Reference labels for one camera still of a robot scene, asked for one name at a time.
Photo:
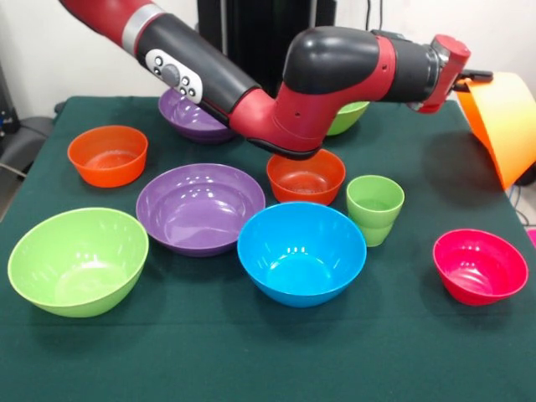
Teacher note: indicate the purple plastic bowl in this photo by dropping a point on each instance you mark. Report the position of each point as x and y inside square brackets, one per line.
[197, 218]
[188, 121]

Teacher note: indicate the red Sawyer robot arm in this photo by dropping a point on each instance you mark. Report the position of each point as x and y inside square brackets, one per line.
[301, 109]

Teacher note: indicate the black pedestal foot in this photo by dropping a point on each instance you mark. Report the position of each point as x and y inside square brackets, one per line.
[29, 138]

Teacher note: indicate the green plastic bowl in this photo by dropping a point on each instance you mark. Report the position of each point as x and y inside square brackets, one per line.
[79, 268]
[347, 119]

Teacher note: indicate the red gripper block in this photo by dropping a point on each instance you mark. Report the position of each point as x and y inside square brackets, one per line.
[450, 67]

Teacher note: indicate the orange-red plastic bowl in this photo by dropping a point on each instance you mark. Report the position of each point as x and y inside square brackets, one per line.
[109, 171]
[305, 188]

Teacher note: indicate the pink plastic bowl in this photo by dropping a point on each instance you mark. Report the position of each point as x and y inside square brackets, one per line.
[477, 272]

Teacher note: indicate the green plastic cup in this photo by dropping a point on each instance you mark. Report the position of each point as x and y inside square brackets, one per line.
[377, 236]
[374, 211]

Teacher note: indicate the dark green tablecloth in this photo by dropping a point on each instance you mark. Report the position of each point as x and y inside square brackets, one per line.
[268, 356]

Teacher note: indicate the blue plastic bowl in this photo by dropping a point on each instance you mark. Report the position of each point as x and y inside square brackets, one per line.
[301, 268]

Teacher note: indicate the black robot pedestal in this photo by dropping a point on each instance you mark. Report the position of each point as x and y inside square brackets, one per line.
[259, 33]

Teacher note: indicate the large orange plastic bowl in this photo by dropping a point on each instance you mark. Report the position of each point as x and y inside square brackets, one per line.
[502, 125]

